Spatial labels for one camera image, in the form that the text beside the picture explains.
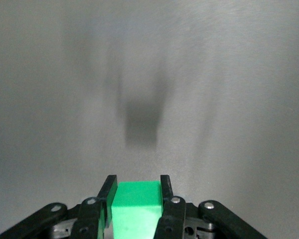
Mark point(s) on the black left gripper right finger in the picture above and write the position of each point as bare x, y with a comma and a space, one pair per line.
174, 216

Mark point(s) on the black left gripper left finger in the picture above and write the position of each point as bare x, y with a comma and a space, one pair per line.
89, 216

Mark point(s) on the small green cube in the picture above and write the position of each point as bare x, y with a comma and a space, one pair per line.
134, 211

